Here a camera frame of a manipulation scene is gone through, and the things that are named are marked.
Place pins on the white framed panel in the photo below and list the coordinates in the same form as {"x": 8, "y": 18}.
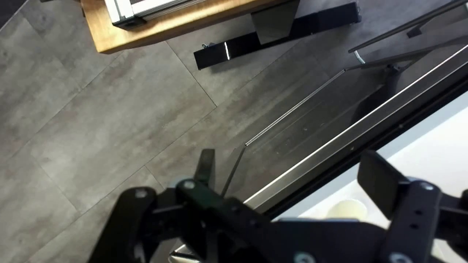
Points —
{"x": 119, "y": 12}

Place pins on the wooden table top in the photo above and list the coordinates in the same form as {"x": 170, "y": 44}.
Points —
{"x": 147, "y": 30}

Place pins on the black metal table base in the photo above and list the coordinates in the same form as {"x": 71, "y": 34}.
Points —
{"x": 312, "y": 22}

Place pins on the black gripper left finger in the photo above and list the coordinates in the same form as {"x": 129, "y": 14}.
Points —
{"x": 137, "y": 220}

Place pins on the dark grey base cabinet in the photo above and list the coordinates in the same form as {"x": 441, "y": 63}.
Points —
{"x": 317, "y": 126}

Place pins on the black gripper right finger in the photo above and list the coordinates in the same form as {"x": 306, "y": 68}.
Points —
{"x": 415, "y": 214}

